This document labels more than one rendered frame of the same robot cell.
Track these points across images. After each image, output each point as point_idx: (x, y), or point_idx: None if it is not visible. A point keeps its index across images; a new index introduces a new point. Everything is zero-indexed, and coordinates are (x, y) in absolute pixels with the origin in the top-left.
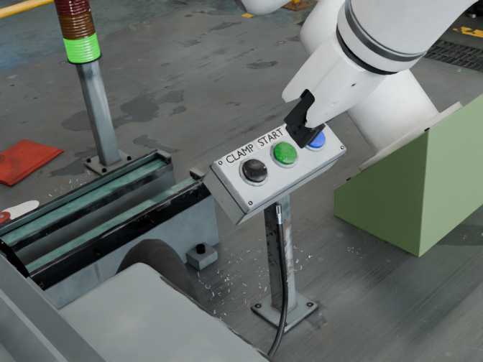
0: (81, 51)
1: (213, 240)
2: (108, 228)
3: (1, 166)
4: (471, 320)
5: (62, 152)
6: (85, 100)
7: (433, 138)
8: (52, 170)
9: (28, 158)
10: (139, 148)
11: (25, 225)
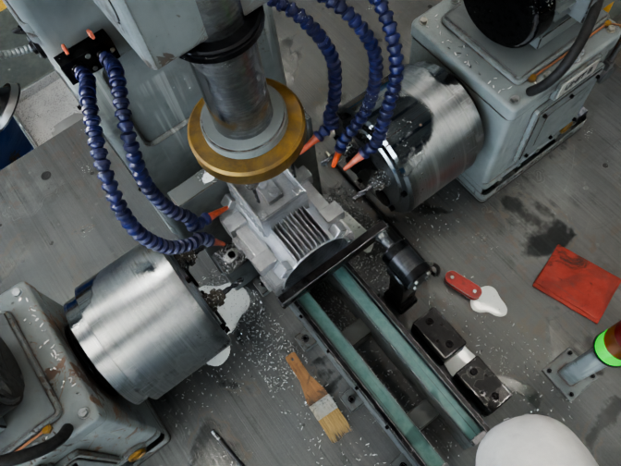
0: (600, 348)
1: None
2: (379, 394)
3: (565, 269)
4: None
5: (593, 323)
6: (589, 349)
7: None
8: (558, 319)
9: (578, 291)
10: (598, 404)
11: (393, 328)
